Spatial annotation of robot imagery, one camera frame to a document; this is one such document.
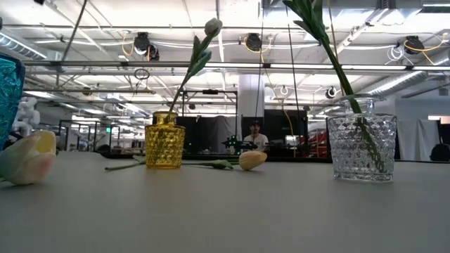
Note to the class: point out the white curtain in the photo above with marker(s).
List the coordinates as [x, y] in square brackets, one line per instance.
[418, 140]

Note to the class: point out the blue glass vase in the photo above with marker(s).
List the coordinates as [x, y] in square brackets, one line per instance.
[8, 98]

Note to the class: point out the red artificial tulip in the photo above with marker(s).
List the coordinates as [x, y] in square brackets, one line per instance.
[316, 10]

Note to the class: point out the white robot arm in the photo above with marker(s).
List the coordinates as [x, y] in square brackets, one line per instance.
[26, 116]

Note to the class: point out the green flower stem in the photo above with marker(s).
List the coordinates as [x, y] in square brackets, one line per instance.
[203, 59]

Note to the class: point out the clear glass vase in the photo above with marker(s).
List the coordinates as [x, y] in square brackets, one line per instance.
[362, 140]

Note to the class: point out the silver spiral ventilation duct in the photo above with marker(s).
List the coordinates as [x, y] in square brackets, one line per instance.
[404, 82]
[21, 45]

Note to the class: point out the person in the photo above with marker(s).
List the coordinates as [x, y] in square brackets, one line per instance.
[256, 137]

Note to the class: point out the cream artificial tulip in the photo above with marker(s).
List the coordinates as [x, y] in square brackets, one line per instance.
[252, 160]
[28, 158]

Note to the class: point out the yellow glass vase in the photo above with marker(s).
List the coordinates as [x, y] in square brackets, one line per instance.
[165, 144]

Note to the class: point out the black partition panel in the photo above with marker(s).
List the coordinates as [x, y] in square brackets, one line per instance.
[281, 130]

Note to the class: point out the black frame work cell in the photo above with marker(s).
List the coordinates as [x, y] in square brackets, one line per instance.
[210, 92]

